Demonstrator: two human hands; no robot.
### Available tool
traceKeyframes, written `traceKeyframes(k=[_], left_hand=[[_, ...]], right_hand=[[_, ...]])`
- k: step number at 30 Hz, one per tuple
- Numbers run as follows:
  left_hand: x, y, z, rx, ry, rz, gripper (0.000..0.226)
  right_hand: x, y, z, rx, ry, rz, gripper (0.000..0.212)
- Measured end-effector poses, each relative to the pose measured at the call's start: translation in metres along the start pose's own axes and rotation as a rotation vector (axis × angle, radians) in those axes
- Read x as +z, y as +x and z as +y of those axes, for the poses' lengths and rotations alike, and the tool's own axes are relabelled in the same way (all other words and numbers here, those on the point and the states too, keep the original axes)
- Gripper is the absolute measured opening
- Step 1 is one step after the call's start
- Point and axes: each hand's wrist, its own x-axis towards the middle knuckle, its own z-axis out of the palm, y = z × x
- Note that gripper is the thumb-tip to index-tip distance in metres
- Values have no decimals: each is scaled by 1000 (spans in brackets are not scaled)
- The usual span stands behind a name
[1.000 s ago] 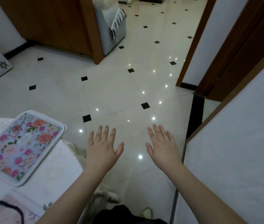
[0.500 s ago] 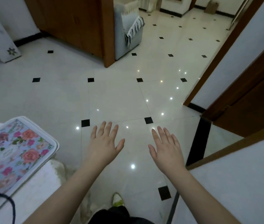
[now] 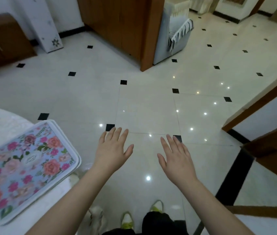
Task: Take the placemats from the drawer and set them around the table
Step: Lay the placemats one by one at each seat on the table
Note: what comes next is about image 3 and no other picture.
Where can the person's right hand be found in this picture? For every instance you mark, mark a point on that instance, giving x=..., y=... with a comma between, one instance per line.
x=178, y=163

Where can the person's left hand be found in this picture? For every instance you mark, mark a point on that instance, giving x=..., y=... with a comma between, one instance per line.
x=110, y=154

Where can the person's left thumb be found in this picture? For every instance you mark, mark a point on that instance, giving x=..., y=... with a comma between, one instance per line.
x=128, y=152

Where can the person's right middle finger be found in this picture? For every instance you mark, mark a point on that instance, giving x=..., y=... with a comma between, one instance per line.
x=172, y=143

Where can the person's left little finger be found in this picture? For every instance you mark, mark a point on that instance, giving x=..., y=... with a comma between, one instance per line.
x=101, y=140

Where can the person's right thumb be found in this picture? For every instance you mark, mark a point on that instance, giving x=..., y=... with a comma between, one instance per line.
x=161, y=162

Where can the person's left middle finger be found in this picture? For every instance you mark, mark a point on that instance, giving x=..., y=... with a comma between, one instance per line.
x=116, y=135

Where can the person's right forearm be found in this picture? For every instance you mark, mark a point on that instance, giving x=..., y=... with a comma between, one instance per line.
x=209, y=208

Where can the person's left forearm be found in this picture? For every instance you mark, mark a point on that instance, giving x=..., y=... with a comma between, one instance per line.
x=79, y=198

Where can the person's right yellow white shoe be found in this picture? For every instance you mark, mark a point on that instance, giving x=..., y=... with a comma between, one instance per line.
x=157, y=206

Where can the person's yellow white shoe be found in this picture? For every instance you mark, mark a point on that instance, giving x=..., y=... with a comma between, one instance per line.
x=127, y=220
x=157, y=206

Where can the person's black trousers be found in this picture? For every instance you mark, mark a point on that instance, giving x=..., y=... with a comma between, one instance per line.
x=158, y=223

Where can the person's left yellow white shoe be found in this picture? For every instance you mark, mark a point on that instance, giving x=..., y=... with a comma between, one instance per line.
x=127, y=220

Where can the white crumpled bag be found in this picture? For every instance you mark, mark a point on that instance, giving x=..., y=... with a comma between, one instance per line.
x=96, y=217

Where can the floral print white tray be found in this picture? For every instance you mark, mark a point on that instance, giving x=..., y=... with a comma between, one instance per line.
x=26, y=168

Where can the gray sofa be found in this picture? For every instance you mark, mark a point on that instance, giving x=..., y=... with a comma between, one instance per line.
x=162, y=41

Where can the dark brown wooden door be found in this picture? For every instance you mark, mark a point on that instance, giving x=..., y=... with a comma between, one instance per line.
x=275, y=154

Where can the striped fringed sofa cover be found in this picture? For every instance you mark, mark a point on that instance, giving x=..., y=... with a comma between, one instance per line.
x=181, y=30

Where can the white door with brown edge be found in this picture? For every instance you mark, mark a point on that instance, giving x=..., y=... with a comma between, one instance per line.
x=270, y=225

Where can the white panel with flower print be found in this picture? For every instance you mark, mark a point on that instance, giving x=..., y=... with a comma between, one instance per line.
x=43, y=21

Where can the brown wooden cabinet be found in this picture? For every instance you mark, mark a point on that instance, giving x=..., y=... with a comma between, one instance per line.
x=4, y=46

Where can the cream lace sofa cover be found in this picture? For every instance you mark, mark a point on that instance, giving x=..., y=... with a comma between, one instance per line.
x=177, y=6

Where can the cream curtain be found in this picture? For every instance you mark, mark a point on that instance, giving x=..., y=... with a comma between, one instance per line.
x=200, y=3

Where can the white cabinet with brown inset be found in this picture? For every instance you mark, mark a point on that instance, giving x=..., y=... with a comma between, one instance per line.
x=231, y=10

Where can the brown wooden door frame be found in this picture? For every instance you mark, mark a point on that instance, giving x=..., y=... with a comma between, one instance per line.
x=258, y=102

